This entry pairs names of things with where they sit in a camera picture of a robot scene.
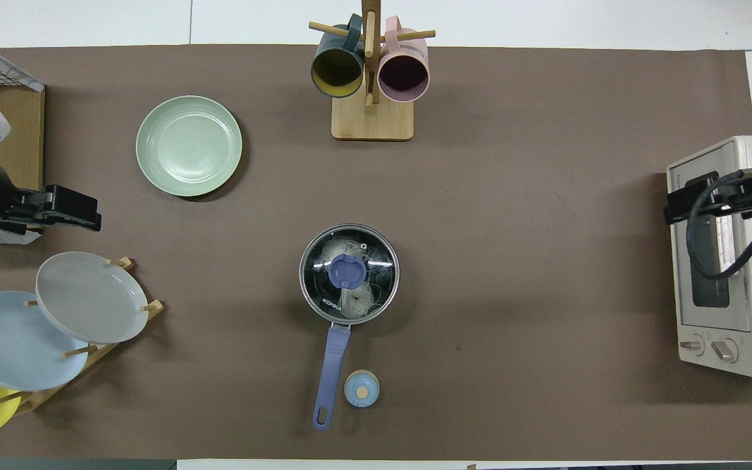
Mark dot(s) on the white vermicelli bundle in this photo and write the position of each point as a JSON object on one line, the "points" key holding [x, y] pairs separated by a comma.
{"points": [[343, 248], [356, 303]]}

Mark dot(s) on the glass lid with blue knob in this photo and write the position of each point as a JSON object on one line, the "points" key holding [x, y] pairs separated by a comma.
{"points": [[346, 271]]}

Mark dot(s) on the grey plate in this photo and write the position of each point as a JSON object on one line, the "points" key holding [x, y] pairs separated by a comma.
{"points": [[92, 297]]}

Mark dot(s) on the mint green plate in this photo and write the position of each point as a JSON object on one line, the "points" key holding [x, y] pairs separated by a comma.
{"points": [[188, 146]]}

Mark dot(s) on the wooden plate rack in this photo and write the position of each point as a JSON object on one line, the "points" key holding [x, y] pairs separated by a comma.
{"points": [[105, 352]]}

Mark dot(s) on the light blue plate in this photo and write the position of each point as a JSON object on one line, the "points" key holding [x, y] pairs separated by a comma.
{"points": [[10, 346]]}

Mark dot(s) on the brown table mat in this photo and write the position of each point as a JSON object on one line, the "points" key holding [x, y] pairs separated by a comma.
{"points": [[513, 228]]}

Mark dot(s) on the dark teal mug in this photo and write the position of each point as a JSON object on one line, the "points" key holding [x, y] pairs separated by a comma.
{"points": [[337, 70]]}

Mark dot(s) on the wooden mug tree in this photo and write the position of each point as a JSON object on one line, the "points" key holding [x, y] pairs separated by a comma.
{"points": [[373, 121]]}

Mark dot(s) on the pink mug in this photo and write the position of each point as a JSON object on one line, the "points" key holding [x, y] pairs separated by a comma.
{"points": [[403, 77]]}

